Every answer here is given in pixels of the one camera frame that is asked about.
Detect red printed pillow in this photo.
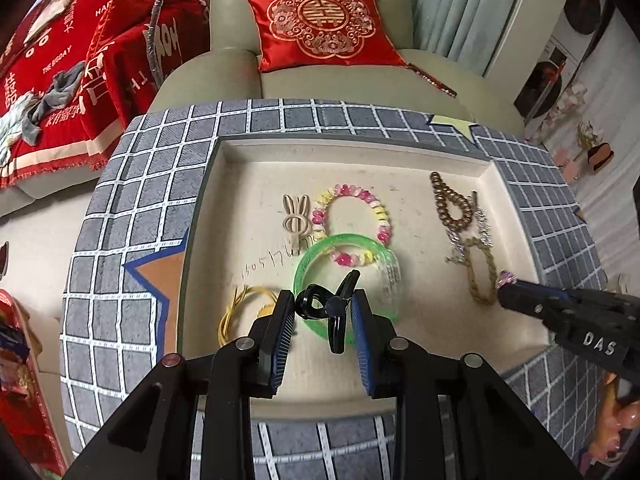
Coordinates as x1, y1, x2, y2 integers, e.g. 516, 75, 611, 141
85, 0, 211, 131

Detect dark round wall decoration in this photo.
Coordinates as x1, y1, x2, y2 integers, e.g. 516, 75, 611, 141
565, 0, 616, 36

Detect green translucent bracelet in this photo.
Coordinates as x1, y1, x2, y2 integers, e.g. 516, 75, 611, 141
292, 233, 402, 346

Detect beige leather sofa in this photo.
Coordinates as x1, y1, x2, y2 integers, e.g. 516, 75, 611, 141
0, 0, 526, 376

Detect brown spiral hair tie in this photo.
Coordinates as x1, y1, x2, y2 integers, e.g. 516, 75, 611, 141
430, 171, 478, 228

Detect red embroidered cushion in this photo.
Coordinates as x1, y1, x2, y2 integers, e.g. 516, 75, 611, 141
244, 0, 408, 73

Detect yellow beaded hair tie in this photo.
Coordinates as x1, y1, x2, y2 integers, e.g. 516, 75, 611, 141
217, 285, 281, 347

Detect red printed blanket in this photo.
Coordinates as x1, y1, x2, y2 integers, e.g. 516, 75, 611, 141
0, 0, 131, 191

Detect grey cloth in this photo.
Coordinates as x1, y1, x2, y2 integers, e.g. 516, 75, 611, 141
20, 62, 86, 143

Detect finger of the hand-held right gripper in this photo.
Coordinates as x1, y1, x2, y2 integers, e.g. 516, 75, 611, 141
495, 280, 576, 331

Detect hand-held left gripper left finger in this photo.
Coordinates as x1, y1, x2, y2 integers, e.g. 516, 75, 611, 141
65, 289, 298, 480

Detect black hair claw clip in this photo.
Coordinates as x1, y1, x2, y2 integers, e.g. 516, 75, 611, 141
295, 270, 361, 354

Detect white board with dark disc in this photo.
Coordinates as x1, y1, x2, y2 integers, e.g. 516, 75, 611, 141
514, 35, 588, 128

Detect silver rhinestone hair clip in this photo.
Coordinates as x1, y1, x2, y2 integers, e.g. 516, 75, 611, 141
469, 191, 495, 247

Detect pink paper decorations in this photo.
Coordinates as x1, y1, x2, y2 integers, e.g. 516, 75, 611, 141
550, 80, 616, 181

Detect beige braided hair tie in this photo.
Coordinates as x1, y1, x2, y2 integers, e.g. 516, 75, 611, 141
462, 237, 501, 305

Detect grey glittery strap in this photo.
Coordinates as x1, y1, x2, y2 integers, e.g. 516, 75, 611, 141
142, 0, 181, 88

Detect light blue curtain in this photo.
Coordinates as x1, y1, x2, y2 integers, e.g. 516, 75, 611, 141
402, 0, 531, 78

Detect red packets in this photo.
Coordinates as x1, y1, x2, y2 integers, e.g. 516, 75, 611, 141
0, 287, 68, 476

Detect grey checked mat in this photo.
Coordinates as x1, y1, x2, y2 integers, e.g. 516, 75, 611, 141
60, 100, 608, 480

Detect pink yellow beaded bracelet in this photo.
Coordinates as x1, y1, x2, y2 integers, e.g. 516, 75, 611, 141
311, 185, 392, 267

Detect person's right hand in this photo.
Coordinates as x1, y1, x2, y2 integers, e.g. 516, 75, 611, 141
607, 380, 640, 461

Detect red fringed strip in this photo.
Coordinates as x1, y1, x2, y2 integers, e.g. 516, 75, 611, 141
407, 62, 458, 97

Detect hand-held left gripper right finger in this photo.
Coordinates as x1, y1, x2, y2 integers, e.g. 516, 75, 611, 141
350, 292, 583, 480

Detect beige rabbit hair clip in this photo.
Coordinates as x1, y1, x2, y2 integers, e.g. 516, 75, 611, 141
281, 192, 312, 251

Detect grey-green jewelry tray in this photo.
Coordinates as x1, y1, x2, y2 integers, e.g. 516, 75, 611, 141
175, 135, 556, 421

